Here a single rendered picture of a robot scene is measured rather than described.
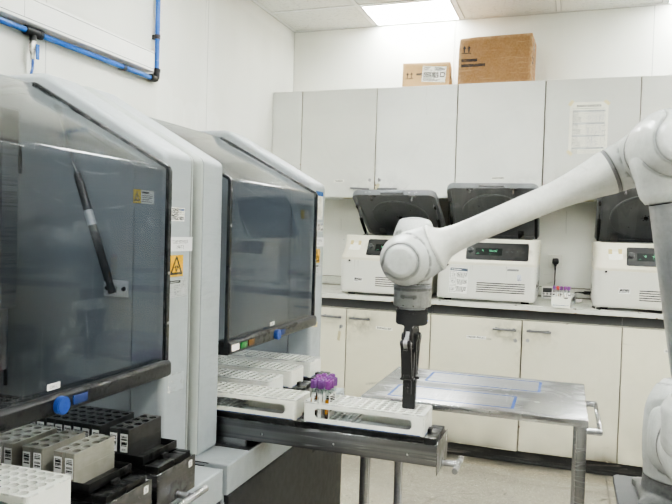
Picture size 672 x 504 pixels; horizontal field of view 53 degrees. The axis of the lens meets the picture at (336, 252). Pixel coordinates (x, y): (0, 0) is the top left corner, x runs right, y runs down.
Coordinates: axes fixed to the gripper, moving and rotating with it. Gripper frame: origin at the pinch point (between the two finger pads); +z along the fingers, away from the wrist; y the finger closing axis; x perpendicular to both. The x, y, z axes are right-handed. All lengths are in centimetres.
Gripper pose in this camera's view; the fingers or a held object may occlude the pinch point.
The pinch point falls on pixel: (409, 393)
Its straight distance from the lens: 162.6
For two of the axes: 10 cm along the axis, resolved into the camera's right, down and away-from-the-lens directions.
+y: -3.3, 0.2, -9.4
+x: 9.4, 0.4, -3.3
